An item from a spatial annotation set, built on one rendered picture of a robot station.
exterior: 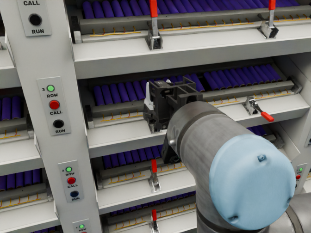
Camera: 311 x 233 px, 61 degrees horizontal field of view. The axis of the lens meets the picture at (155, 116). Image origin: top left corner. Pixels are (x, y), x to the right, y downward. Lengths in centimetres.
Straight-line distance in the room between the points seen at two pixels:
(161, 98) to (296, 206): 25
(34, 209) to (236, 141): 58
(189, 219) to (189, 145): 63
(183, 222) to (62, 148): 50
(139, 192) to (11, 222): 32
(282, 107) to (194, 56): 33
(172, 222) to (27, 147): 52
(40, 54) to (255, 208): 40
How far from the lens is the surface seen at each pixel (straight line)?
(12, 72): 52
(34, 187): 76
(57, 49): 50
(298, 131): 90
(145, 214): 90
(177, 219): 93
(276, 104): 80
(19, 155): 62
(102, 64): 52
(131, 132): 62
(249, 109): 73
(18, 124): 64
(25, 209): 77
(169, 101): 44
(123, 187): 76
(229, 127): 32
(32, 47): 50
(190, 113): 37
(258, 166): 28
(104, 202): 74
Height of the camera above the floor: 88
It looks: 31 degrees down
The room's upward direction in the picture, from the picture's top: straight up
